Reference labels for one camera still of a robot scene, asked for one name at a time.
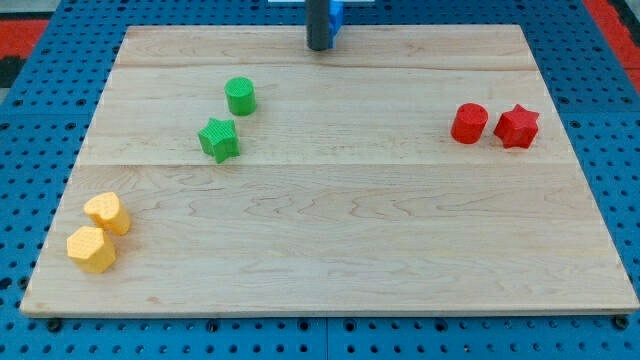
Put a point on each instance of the red cylinder block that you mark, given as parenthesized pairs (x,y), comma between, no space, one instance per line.
(469,123)

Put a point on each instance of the light wooden board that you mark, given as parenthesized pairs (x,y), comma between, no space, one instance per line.
(349,197)

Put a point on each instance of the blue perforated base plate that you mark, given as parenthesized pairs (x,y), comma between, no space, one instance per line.
(50,105)

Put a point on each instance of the yellow hexagon block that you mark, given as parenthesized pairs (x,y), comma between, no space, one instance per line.
(91,249)

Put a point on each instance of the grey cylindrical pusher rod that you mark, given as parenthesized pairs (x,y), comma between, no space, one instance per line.
(318,33)

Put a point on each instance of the red star block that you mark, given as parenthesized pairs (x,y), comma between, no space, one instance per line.
(517,128)

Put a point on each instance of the green star block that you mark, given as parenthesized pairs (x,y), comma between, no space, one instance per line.
(219,139)

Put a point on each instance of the green cylinder block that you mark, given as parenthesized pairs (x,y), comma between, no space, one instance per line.
(240,95)

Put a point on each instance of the yellow heart block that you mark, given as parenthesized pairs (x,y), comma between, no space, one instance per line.
(106,210)

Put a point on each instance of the blue rod mount block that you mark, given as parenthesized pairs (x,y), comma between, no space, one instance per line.
(336,14)

